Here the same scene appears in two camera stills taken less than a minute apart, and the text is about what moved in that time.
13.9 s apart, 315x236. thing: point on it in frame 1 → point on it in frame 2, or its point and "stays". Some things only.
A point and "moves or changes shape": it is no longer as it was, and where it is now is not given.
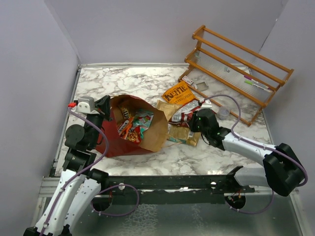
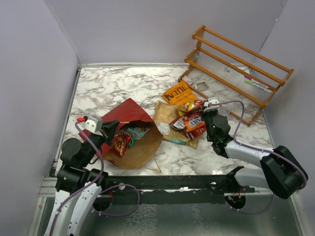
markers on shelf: x=257 y=84 stays
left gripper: x=104 y=103 → x=109 y=130
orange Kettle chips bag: x=179 y=94 stays
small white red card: x=187 y=80 stays
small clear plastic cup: x=224 y=112 stays
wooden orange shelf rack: x=231 y=76 stays
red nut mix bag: x=135 y=135 → x=120 y=143
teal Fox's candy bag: x=142 y=119 → x=137 y=133
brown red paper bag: x=152 y=138 moves or changes shape
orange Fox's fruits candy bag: x=123 y=129 moves or changes shape
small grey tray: x=202 y=86 stays
